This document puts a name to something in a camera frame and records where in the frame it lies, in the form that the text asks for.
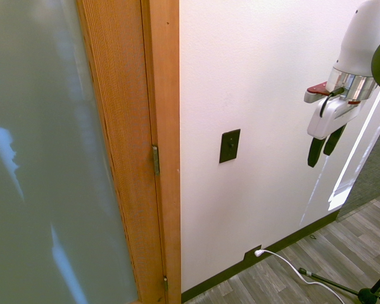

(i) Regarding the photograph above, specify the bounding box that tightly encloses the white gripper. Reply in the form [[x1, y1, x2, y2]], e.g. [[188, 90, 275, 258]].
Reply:
[[307, 95, 363, 168]]

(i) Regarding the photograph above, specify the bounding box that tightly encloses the dark baseboard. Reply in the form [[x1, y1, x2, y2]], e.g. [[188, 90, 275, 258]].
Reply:
[[180, 210, 340, 303]]

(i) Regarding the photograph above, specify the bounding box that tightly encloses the wooden door with frosted glass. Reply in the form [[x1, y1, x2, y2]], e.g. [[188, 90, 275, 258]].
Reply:
[[0, 0, 167, 304]]

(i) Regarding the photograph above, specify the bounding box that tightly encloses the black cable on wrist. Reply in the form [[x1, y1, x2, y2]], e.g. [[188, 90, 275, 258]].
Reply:
[[319, 87, 345, 118]]

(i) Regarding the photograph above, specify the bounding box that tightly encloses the red and silver wrist camera mount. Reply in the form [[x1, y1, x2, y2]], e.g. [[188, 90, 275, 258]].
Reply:
[[303, 80, 362, 106]]

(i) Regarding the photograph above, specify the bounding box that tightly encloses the dark brown light switch plate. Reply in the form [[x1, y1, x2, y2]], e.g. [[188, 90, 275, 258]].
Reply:
[[218, 129, 241, 164]]

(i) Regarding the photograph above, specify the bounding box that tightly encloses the white power plug and cable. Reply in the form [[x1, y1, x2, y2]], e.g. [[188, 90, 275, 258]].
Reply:
[[254, 249, 345, 304]]

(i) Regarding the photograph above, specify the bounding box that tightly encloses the black wall outlet plate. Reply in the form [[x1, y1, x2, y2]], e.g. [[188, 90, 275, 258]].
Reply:
[[243, 244, 263, 265]]

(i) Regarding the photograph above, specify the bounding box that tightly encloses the black camera stand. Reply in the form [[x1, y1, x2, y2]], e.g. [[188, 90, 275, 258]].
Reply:
[[298, 263, 380, 304]]

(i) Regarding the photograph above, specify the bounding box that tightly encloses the wooden door frame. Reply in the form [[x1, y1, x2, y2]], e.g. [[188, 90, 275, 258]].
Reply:
[[141, 0, 182, 304]]

